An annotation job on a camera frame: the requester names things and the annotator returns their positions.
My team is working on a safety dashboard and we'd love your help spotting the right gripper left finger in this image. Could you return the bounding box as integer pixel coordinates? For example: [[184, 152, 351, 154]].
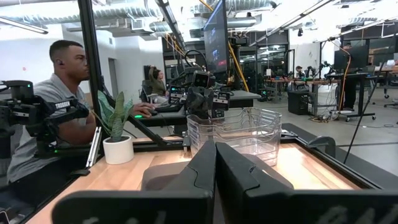
[[51, 139, 217, 224]]

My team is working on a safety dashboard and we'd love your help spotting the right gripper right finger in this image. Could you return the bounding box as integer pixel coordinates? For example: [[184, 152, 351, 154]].
[[216, 141, 398, 224]]

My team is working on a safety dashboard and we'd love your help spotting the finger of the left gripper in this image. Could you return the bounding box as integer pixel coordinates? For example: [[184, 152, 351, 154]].
[[200, 88, 216, 121], [185, 87, 202, 121]]

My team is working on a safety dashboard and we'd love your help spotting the clear plastic basket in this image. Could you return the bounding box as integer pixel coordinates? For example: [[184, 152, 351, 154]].
[[186, 116, 282, 161], [185, 106, 283, 156], [187, 124, 282, 167]]

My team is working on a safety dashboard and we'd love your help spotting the dark grey desk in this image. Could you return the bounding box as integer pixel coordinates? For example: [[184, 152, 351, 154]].
[[136, 108, 189, 128], [228, 90, 262, 109]]

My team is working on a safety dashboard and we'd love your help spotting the black keyboard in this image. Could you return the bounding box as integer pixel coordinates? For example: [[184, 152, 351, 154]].
[[154, 104, 184, 113]]

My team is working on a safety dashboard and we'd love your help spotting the person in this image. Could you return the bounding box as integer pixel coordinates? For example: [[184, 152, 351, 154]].
[[338, 42, 359, 110], [6, 39, 156, 184], [294, 65, 307, 79], [147, 65, 170, 103]]

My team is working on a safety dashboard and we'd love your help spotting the black computer mouse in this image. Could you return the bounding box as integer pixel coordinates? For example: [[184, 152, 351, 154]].
[[133, 109, 159, 119]]

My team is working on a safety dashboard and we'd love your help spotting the person's hand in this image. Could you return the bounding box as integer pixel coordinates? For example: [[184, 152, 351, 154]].
[[129, 102, 156, 119]]

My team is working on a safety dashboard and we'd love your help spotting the black computer monitor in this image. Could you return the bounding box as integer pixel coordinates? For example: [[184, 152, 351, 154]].
[[202, 0, 231, 75]]

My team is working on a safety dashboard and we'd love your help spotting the black equipment case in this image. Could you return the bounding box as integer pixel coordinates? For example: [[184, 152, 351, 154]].
[[287, 90, 310, 116]]

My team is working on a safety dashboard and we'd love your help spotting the green plant in white pot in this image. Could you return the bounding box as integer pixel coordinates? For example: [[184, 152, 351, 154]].
[[93, 90, 135, 166]]

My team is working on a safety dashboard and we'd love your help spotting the long wooden workbench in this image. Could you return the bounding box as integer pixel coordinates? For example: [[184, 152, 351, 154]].
[[264, 77, 343, 94]]

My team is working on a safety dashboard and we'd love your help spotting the black table clamp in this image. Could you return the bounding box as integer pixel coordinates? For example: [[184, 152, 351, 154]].
[[306, 136, 337, 159]]

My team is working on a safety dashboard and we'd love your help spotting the silver metal bar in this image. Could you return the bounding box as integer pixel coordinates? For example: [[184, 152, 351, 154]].
[[85, 126, 103, 169]]

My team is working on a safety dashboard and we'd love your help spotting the black standing desk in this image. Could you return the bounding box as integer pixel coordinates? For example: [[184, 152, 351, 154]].
[[325, 72, 379, 122]]

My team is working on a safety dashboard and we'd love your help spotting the dark background monitor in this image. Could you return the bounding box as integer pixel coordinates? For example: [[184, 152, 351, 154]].
[[334, 45, 369, 71]]

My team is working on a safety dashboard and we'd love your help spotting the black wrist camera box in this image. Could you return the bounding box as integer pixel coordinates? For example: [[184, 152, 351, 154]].
[[192, 70, 216, 89]]

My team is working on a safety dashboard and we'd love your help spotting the yellow hanging cable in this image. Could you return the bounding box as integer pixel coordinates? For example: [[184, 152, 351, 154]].
[[198, 0, 249, 93]]

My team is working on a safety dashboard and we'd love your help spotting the orange hanging cable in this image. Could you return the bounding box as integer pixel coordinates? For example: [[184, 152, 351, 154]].
[[337, 46, 352, 111]]

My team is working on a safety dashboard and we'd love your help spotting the thin black hanging cable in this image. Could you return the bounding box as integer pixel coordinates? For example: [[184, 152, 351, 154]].
[[343, 62, 386, 165]]

